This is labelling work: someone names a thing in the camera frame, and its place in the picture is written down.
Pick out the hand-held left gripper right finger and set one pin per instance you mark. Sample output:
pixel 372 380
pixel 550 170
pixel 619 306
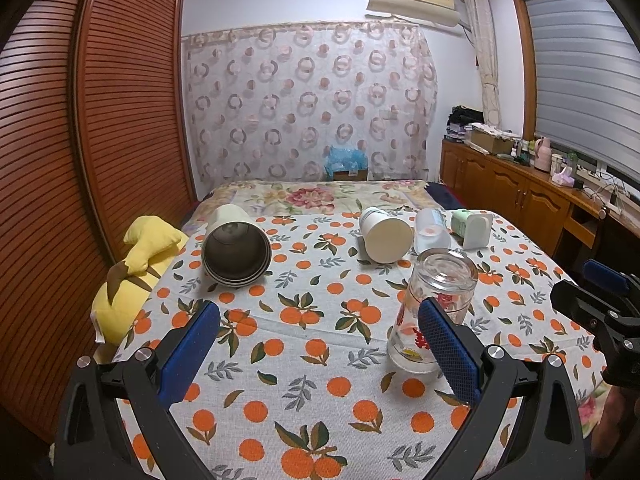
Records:
pixel 450 355

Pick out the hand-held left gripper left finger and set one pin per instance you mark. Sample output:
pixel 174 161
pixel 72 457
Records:
pixel 192 345

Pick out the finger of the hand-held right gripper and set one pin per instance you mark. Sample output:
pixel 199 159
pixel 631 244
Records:
pixel 582 301
pixel 606 276

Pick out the clear glass cup floral print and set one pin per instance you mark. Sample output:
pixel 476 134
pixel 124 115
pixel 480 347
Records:
pixel 425 280

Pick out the cream metal cup dark inside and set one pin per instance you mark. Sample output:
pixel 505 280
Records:
pixel 235 255

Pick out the clear plastic cup pink base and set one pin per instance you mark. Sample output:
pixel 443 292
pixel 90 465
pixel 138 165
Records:
pixel 430 232

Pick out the green and white cup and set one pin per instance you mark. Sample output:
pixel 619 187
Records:
pixel 472 227

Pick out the white paper cup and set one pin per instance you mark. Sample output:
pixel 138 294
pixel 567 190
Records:
pixel 385 240

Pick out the yellow plush toy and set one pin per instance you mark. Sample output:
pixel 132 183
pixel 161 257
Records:
pixel 135 280

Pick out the white power strip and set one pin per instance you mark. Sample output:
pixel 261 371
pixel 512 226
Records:
pixel 597 176

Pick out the pink tissue pack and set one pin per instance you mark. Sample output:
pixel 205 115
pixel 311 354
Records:
pixel 562 177

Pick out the orange fruit print tablecloth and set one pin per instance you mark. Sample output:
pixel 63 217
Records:
pixel 320 340

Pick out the wooden side cabinet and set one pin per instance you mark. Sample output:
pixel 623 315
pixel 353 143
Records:
pixel 505 190

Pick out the pink thermos jug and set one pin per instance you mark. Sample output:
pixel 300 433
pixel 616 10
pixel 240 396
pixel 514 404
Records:
pixel 541 154

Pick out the open cardboard box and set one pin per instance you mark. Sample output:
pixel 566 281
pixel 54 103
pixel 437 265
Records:
pixel 492 139

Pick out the floral bed blanket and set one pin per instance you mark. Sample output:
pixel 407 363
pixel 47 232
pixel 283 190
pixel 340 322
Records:
pixel 310 197

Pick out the small brown cardboard box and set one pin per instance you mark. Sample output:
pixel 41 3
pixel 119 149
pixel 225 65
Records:
pixel 350 175

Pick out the grey window blind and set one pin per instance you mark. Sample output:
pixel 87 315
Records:
pixel 582 70

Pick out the pile of dark clothes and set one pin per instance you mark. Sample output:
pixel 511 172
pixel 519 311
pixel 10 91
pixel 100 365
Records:
pixel 462 117

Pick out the blue plastic bag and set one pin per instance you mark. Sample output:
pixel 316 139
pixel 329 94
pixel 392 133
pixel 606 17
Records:
pixel 345 157

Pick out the wooden louvered wardrobe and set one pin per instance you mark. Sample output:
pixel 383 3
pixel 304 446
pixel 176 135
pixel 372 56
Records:
pixel 90 125

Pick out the tied patterned side curtain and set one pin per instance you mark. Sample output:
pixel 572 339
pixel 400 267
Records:
pixel 485 55

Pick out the sheer curtain circle pattern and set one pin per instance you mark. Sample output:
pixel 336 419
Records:
pixel 310 95

